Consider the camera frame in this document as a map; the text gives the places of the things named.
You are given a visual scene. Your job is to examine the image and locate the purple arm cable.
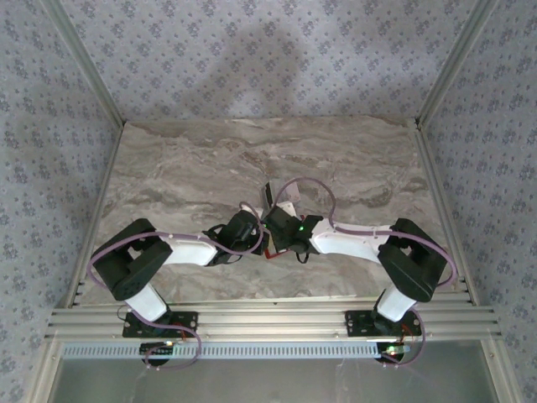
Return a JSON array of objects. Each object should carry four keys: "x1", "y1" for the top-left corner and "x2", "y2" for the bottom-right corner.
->
[
  {"x1": 87, "y1": 201, "x2": 269, "y2": 373},
  {"x1": 262, "y1": 178, "x2": 459, "y2": 369}
]

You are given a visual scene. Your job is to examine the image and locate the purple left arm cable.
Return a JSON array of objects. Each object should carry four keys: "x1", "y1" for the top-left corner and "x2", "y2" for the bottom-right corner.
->
[{"x1": 87, "y1": 201, "x2": 269, "y2": 373}]

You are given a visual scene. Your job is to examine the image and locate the grey slotted cable duct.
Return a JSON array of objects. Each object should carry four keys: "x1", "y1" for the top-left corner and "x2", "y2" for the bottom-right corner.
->
[{"x1": 60, "y1": 340, "x2": 404, "y2": 360}]

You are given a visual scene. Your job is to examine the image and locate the aluminium front rail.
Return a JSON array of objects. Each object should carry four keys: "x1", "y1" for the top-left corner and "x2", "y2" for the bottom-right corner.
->
[{"x1": 44, "y1": 300, "x2": 503, "y2": 341}]

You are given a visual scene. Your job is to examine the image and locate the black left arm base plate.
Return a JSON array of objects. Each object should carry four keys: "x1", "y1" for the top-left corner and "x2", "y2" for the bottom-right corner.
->
[{"x1": 122, "y1": 310, "x2": 199, "y2": 339}]

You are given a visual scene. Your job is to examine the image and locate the aluminium frame post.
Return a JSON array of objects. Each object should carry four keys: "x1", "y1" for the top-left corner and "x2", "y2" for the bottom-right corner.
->
[
  {"x1": 41, "y1": 0, "x2": 127, "y2": 127},
  {"x1": 414, "y1": 0, "x2": 500, "y2": 127}
]

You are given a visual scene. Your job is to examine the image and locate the aluminium side rail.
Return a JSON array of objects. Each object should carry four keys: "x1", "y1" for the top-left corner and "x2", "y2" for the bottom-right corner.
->
[
  {"x1": 62, "y1": 121, "x2": 127, "y2": 310},
  {"x1": 413, "y1": 119, "x2": 479, "y2": 306}
]

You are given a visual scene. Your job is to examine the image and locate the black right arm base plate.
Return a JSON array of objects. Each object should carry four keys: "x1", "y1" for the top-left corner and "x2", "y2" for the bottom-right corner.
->
[{"x1": 344, "y1": 309, "x2": 423, "y2": 339}]

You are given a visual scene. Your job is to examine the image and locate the aluminium frame leg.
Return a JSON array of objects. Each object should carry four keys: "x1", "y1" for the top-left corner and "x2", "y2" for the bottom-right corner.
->
[
  {"x1": 27, "y1": 339, "x2": 64, "y2": 403},
  {"x1": 480, "y1": 338, "x2": 519, "y2": 403}
]

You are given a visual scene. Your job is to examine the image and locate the black controller board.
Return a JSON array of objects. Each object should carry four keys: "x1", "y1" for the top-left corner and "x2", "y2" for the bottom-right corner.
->
[
  {"x1": 140, "y1": 342, "x2": 175, "y2": 358},
  {"x1": 379, "y1": 343, "x2": 410, "y2": 362}
]

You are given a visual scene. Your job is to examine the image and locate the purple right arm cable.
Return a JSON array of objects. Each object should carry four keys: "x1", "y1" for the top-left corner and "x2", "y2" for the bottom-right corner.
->
[{"x1": 262, "y1": 178, "x2": 459, "y2": 369}]

